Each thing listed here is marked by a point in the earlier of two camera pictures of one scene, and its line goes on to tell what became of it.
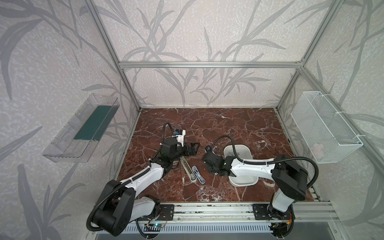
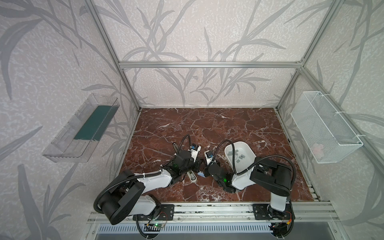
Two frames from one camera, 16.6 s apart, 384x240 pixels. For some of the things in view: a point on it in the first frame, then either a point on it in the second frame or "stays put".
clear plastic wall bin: (73, 143) stays put
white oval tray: (244, 152) stays put
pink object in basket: (317, 149) stays put
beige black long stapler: (188, 169) stays put
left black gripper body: (186, 149) -> (186, 167)
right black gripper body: (208, 157) -> (210, 169)
